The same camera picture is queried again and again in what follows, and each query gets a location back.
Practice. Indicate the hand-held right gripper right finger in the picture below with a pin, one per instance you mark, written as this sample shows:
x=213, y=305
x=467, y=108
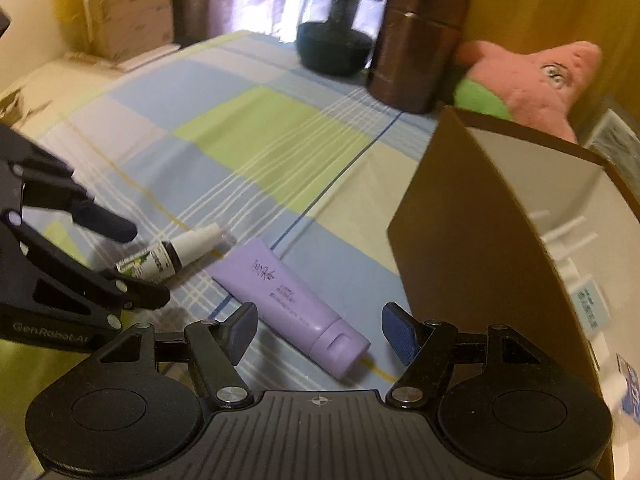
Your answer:
x=397, y=330

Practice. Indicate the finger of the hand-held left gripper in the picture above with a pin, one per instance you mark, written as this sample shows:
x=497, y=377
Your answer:
x=107, y=222
x=145, y=297

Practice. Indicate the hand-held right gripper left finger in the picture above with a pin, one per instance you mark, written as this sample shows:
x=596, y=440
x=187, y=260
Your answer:
x=245, y=325

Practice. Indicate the dark spray bottle white cap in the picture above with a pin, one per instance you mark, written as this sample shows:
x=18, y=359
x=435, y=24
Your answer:
x=165, y=255

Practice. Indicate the purple squeeze tube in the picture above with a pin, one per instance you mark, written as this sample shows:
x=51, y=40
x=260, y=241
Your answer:
x=285, y=300

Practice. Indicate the brown storage box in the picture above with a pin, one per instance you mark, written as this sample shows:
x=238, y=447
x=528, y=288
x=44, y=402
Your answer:
x=475, y=240

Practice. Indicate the white wifi repeater with antennas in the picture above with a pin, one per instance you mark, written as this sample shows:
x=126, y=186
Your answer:
x=590, y=305

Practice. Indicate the clear plastic case blue label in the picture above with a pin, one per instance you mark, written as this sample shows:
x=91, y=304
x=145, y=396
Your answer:
x=630, y=385

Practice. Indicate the checked blue green sheet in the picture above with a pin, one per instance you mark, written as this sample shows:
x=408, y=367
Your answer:
x=225, y=125

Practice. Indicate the cardboard box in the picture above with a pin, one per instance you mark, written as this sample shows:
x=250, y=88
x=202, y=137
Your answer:
x=130, y=20

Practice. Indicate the yellow fluffy item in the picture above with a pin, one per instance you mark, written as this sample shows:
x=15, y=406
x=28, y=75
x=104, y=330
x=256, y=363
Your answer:
x=70, y=0

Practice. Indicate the brown metal canister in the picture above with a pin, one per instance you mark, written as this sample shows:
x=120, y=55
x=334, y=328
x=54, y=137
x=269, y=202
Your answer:
x=410, y=60

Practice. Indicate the pink starfish plush toy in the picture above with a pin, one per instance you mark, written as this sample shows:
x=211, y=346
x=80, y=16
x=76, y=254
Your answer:
x=525, y=75

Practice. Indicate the dark glass humidifier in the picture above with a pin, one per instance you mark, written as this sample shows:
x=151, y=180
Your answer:
x=335, y=50

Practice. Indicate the framed picture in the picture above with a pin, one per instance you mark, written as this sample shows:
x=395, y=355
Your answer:
x=617, y=140

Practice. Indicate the wooden door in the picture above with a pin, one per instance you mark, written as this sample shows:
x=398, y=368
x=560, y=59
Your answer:
x=525, y=0

